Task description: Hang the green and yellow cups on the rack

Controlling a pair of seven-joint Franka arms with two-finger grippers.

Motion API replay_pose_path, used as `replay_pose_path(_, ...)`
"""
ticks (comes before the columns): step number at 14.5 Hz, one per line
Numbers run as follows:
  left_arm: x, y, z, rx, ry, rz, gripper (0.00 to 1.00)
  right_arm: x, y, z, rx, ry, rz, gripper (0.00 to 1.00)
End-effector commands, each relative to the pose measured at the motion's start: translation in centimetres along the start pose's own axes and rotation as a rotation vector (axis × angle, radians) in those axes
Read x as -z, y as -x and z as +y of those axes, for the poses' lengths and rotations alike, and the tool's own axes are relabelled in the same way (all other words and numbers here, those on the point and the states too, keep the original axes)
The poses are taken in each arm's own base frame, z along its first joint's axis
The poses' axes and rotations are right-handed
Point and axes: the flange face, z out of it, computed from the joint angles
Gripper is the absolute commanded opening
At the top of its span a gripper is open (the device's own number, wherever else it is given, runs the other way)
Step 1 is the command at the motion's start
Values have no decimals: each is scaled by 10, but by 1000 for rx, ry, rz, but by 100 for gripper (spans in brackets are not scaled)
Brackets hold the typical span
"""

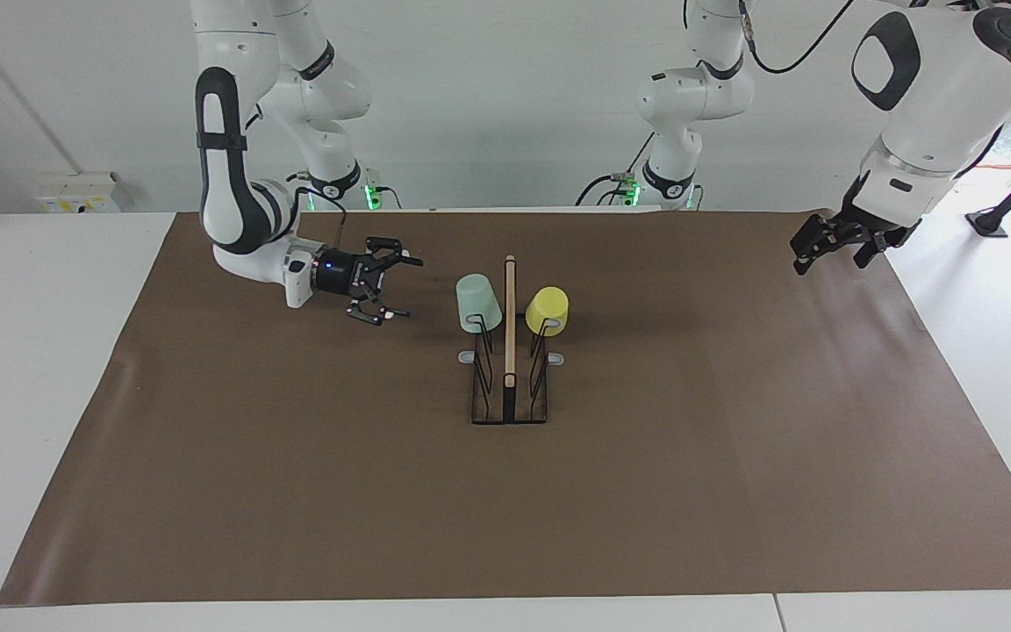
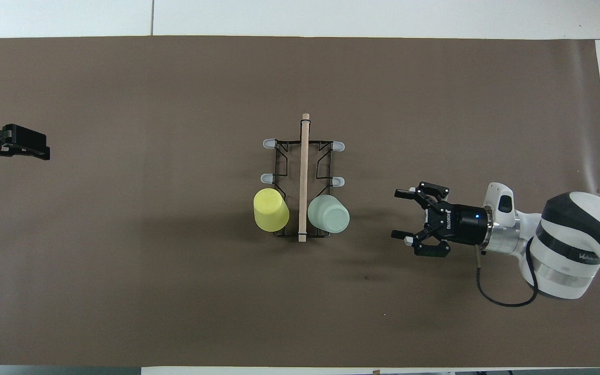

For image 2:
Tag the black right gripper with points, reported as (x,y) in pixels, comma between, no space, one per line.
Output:
(461,225)

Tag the pale green plastic cup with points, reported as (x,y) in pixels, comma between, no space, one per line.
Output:
(329,214)

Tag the yellow plastic cup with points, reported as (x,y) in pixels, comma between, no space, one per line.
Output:
(271,211)

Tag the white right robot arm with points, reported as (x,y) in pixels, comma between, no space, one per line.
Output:
(565,245)

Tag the brown table mat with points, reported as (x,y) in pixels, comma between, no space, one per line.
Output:
(175,286)

